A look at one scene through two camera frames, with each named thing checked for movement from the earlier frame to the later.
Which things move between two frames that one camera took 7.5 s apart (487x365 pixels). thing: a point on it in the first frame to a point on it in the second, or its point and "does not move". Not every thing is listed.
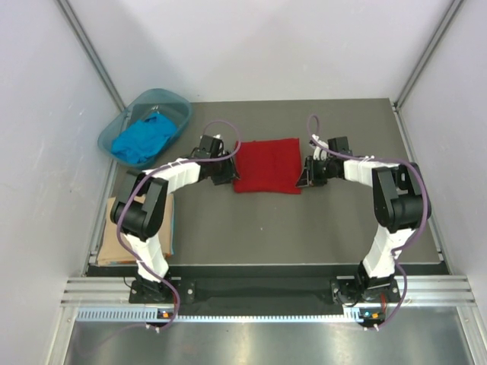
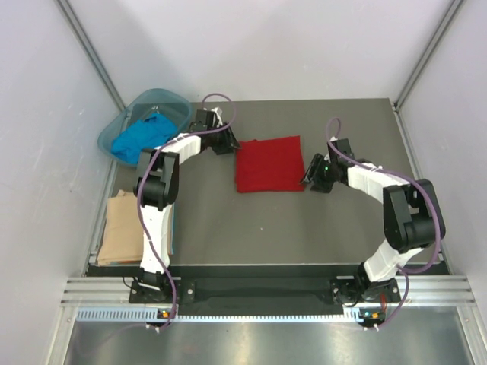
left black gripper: [229, 174] to [228, 142]
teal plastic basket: [142, 131] does not move
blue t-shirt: [140, 141] does not move
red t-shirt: [272, 166] does not move
